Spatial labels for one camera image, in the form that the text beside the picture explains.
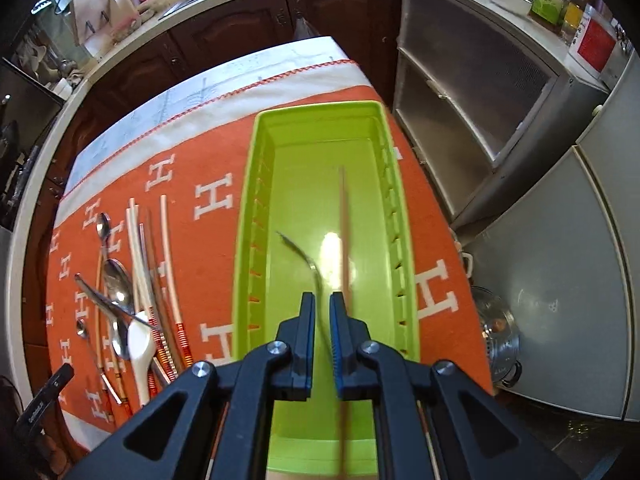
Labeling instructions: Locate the metal fork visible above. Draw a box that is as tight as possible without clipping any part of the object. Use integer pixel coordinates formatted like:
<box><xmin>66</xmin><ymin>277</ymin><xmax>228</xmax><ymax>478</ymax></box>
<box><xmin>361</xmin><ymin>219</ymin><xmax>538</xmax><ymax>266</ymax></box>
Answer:
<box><xmin>275</xmin><ymin>230</ymin><xmax>337</xmax><ymax>391</ymax></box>

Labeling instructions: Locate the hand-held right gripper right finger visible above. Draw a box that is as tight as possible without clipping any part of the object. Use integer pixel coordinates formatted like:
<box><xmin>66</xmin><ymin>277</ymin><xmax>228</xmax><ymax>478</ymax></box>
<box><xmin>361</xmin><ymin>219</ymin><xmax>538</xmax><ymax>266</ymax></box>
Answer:
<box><xmin>328</xmin><ymin>292</ymin><xmax>581</xmax><ymax>480</ymax></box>

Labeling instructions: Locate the wooden cutting board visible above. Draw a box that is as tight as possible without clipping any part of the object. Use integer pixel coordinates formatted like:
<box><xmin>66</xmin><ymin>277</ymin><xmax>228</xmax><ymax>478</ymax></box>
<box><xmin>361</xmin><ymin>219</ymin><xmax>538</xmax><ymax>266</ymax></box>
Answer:
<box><xmin>70</xmin><ymin>0</ymin><xmax>143</xmax><ymax>46</ymax></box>

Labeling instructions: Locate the white plastic bag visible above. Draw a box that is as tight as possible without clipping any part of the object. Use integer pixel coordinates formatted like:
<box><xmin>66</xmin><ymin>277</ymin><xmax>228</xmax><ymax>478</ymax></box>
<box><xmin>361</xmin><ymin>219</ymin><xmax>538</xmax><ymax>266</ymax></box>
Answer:
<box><xmin>292</xmin><ymin>15</ymin><xmax>321</xmax><ymax>41</ymax></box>

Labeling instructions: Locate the stainless steel pot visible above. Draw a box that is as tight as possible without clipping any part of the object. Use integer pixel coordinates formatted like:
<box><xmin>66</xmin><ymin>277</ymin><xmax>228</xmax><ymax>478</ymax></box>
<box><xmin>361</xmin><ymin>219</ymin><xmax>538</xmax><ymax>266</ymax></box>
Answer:
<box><xmin>470</xmin><ymin>285</ymin><xmax>523</xmax><ymax>396</ymax></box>

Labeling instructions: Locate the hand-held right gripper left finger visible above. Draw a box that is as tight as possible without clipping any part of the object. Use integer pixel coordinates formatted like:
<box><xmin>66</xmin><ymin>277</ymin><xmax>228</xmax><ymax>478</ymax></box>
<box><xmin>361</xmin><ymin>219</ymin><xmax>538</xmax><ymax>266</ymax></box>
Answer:
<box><xmin>62</xmin><ymin>292</ymin><xmax>317</xmax><ymax>480</ymax></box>

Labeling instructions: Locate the white chopstick red striped end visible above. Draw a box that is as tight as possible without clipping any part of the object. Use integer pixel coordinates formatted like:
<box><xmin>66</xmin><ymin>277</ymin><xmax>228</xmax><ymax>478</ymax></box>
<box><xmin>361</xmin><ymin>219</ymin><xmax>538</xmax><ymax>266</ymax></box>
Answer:
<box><xmin>127</xmin><ymin>197</ymin><xmax>173</xmax><ymax>378</ymax></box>
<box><xmin>125</xmin><ymin>207</ymin><xmax>161</xmax><ymax>396</ymax></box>
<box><xmin>159</xmin><ymin>195</ymin><xmax>193</xmax><ymax>368</ymax></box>
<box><xmin>112</xmin><ymin>380</ymin><xmax>133</xmax><ymax>418</ymax></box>

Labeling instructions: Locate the green plastic utensil tray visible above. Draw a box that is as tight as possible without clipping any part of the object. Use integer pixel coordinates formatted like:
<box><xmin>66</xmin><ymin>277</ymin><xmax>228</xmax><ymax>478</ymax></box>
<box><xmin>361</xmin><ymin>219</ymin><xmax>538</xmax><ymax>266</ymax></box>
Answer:
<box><xmin>231</xmin><ymin>101</ymin><xmax>421</xmax><ymax>480</ymax></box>

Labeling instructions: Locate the large metal spoon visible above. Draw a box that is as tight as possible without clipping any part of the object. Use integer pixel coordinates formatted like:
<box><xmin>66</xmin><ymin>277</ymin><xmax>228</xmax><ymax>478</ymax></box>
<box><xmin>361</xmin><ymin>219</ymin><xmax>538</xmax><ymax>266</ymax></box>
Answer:
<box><xmin>102</xmin><ymin>258</ymin><xmax>137</xmax><ymax>313</ymax></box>
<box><xmin>110</xmin><ymin>317</ymin><xmax>133</xmax><ymax>361</ymax></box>

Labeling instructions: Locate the green label bottle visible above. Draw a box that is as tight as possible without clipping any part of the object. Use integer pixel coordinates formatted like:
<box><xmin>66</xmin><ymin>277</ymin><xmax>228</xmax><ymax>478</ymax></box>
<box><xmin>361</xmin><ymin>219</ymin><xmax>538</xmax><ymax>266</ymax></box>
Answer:
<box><xmin>530</xmin><ymin>0</ymin><xmax>571</xmax><ymax>26</ymax></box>

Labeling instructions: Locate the red label white container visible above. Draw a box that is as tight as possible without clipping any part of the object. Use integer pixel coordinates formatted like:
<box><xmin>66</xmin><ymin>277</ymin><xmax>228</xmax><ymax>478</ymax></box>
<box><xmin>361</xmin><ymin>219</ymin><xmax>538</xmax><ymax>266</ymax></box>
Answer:
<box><xmin>567</xmin><ymin>7</ymin><xmax>621</xmax><ymax>78</ymax></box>

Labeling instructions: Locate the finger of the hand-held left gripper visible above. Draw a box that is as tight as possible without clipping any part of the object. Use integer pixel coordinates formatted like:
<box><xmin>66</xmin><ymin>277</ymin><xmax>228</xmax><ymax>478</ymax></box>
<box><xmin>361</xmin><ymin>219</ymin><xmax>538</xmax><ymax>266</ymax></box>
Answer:
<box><xmin>42</xmin><ymin>362</ymin><xmax>76</xmax><ymax>397</ymax></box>

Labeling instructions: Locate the orange printed towel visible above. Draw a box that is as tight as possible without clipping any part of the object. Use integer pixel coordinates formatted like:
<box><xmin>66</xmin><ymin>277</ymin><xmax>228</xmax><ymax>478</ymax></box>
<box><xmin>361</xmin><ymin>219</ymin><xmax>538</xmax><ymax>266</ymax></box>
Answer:
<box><xmin>46</xmin><ymin>57</ymin><xmax>496</xmax><ymax>453</ymax></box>

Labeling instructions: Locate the brown wooden chopstick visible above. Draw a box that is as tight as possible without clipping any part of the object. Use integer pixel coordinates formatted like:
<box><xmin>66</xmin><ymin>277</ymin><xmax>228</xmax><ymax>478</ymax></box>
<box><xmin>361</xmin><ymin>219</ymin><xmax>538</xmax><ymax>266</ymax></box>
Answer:
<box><xmin>338</xmin><ymin>166</ymin><xmax>351</xmax><ymax>480</ymax></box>

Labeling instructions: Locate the white ceramic spoon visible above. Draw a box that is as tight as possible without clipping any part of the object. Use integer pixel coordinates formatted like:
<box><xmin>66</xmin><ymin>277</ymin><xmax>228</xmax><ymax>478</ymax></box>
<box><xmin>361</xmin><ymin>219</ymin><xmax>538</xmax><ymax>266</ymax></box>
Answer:
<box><xmin>127</xmin><ymin>310</ymin><xmax>161</xmax><ymax>408</ymax></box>

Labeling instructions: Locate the pale blue checked tablecloth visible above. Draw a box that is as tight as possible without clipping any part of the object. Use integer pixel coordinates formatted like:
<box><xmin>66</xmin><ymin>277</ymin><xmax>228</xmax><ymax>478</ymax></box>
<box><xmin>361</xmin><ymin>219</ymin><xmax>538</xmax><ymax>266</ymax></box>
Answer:
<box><xmin>67</xmin><ymin>35</ymin><xmax>351</xmax><ymax>186</ymax></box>

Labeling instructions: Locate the yellow jar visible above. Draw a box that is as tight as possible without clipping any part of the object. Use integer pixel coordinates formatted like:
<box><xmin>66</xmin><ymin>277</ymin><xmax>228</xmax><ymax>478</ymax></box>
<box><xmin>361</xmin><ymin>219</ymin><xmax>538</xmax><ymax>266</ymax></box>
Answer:
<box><xmin>560</xmin><ymin>2</ymin><xmax>583</xmax><ymax>43</ymax></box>

